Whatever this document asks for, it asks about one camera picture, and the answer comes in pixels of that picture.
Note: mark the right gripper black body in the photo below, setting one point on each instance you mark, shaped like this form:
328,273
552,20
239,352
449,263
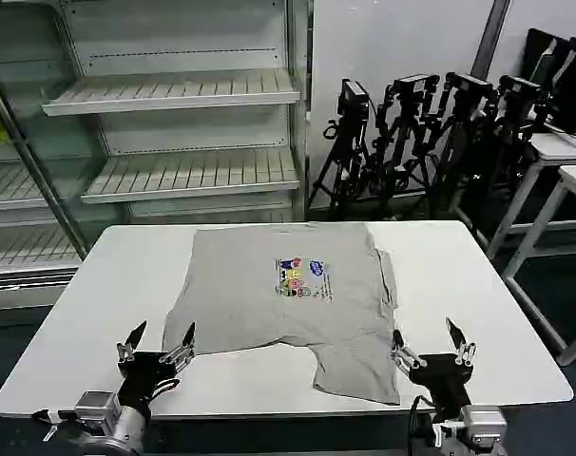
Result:
442,375

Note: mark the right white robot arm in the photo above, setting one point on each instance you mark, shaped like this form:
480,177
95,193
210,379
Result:
478,427

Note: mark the grey printed t-shirt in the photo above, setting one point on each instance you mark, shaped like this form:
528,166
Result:
278,304

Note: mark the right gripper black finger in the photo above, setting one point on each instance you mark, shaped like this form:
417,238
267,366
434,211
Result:
398,341
454,332

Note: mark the narrow empty grey display shelf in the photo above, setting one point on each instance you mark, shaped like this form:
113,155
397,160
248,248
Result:
22,199

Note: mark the wide empty grey display shelf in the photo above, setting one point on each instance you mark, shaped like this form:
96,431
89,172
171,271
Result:
183,90

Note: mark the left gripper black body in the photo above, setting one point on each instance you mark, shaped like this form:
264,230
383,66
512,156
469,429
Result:
143,368

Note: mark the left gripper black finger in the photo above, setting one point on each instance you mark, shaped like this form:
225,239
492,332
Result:
135,335
187,338

